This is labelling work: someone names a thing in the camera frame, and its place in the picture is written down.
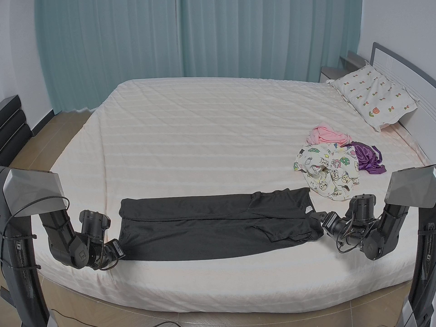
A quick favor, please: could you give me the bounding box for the purple garment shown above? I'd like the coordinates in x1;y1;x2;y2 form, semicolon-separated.
351;141;387;175

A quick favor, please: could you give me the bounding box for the black chest of drawers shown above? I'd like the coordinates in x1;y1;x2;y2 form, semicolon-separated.
0;95;34;164

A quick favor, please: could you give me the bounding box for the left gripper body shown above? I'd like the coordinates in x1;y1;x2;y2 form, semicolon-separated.
102;239;126;265

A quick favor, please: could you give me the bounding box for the grey bedside table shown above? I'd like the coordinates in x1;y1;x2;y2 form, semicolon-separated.
320;50;370;82

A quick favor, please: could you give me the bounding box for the black T-shirt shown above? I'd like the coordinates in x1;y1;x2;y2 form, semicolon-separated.
117;188;324;261

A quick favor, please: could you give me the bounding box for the bed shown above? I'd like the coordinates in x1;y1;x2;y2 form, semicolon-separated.
32;41;436;314

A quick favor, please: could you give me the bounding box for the pink garment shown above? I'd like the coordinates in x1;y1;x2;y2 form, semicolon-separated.
307;123;353;146

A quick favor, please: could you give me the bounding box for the white printed pillow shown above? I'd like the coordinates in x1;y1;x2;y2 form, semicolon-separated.
330;63;419;132

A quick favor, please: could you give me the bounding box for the blue-green curtain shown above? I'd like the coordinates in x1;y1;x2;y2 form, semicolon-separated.
180;0;363;81
34;0;184;113

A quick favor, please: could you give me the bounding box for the white printed pyjama garment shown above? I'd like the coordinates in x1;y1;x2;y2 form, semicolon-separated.
294;142;361;202

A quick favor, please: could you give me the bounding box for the black cable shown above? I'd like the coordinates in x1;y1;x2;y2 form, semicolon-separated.
5;196;70;238
51;309;184;327
335;230;362;254

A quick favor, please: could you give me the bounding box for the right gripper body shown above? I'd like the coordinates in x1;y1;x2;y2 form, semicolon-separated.
322;211;346;239

